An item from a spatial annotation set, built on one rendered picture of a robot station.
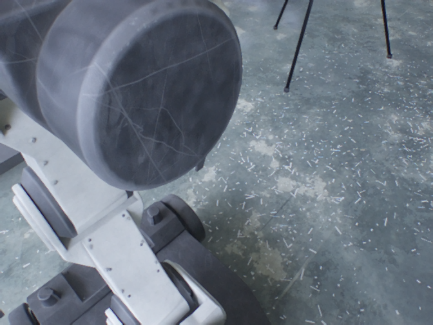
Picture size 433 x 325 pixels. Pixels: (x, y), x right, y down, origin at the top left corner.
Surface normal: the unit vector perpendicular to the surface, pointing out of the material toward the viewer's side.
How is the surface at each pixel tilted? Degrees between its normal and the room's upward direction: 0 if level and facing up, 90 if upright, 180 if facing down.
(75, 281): 0
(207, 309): 0
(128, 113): 90
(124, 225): 60
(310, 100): 0
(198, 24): 90
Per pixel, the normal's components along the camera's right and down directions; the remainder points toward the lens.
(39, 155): 0.71, 0.60
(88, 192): 0.71, 0.44
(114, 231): 0.61, 0.07
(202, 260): -0.03, -0.69
